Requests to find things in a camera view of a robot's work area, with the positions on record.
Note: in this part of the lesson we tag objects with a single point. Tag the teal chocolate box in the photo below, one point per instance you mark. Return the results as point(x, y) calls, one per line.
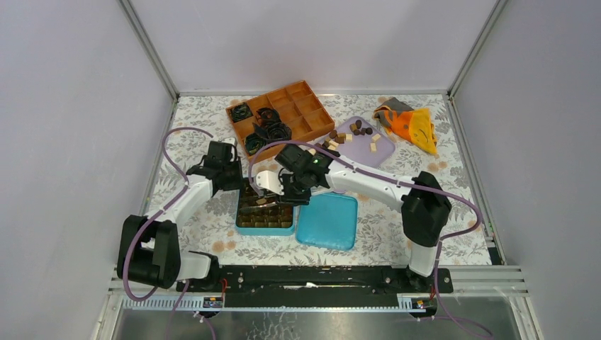
point(275, 221)

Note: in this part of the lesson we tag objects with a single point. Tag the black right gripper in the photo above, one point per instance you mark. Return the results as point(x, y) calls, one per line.
point(302, 200)

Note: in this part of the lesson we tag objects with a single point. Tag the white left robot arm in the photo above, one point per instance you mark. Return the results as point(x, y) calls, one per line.
point(149, 245)

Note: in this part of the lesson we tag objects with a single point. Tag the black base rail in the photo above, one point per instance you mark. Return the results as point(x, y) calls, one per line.
point(363, 287)

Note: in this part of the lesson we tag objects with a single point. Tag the metal serving tongs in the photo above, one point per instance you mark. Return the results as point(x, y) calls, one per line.
point(255, 203)

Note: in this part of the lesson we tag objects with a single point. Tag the rolled dark patterned tie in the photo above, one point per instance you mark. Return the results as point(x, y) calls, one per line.
point(273, 132)

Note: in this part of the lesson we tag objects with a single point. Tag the orange grey cloth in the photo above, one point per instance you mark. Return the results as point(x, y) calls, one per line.
point(412, 125)

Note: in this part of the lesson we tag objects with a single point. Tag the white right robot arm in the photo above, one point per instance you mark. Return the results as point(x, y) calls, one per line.
point(423, 208)

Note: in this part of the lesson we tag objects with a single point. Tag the wooden compartment tray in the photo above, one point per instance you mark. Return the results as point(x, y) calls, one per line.
point(292, 112)

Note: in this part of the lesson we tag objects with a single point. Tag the teal box lid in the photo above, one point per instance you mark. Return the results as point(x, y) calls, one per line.
point(329, 221)

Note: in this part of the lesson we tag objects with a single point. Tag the lavender plastic tray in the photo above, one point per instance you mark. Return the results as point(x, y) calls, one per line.
point(369, 149)

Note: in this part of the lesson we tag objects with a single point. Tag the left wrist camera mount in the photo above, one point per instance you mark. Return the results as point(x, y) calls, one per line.
point(231, 141)

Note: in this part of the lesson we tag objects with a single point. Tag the rolled dark floral tie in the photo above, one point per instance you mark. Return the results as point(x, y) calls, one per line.
point(240, 112)

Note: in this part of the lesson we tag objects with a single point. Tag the rolled dark green tie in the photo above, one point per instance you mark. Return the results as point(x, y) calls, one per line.
point(254, 142)

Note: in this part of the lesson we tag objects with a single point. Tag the pile of assorted chocolates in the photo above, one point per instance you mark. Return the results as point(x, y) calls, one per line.
point(331, 138)

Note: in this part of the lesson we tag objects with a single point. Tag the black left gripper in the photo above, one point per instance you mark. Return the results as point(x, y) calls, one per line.
point(236, 162)

